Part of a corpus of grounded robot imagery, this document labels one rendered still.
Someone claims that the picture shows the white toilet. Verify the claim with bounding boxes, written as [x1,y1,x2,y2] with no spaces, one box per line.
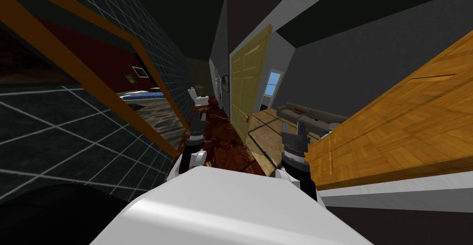
[187,86,210,107]

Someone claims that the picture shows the olive yellow panelled door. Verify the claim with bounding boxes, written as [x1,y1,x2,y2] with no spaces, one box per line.
[229,24,274,144]

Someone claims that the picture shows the white framed window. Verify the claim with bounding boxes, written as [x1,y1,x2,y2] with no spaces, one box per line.
[263,69,284,109]

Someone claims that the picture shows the blue bed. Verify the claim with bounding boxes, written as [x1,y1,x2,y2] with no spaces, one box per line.
[117,90,165,102]

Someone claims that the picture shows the grey sofa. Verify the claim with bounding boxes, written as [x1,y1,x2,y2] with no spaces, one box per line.
[276,102,349,138]

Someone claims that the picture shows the orange wooden door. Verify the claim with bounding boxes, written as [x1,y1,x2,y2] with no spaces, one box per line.
[304,30,473,192]

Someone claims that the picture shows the green wall picture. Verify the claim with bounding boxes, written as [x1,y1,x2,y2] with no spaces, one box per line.
[122,71,139,85]

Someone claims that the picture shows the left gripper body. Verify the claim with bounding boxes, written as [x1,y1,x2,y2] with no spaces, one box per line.
[189,121,207,141]

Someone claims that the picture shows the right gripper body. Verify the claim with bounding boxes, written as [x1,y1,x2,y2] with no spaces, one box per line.
[280,132,311,154]

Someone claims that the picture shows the white framed wall picture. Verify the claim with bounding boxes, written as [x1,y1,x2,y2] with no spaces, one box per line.
[131,65,150,79]

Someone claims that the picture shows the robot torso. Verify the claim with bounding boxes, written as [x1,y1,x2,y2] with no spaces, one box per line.
[88,165,371,245]

